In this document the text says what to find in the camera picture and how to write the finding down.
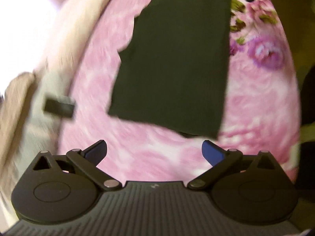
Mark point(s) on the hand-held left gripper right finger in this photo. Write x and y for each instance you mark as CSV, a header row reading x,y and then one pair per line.
x,y
212,152

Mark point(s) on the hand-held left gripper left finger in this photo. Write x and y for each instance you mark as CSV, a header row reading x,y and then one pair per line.
x,y
94,151

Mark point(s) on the black t-shirt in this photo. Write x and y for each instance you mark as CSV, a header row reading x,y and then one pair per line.
x,y
172,66

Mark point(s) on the grey folded blanket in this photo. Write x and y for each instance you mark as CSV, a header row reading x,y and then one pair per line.
x,y
46,132

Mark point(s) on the pink floral blanket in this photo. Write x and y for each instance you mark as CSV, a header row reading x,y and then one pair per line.
x,y
258,103

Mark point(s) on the beige folded blanket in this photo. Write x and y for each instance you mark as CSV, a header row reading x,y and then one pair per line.
x,y
14,108

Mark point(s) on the person's dark clothing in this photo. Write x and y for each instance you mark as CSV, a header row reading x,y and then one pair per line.
x,y
308,91

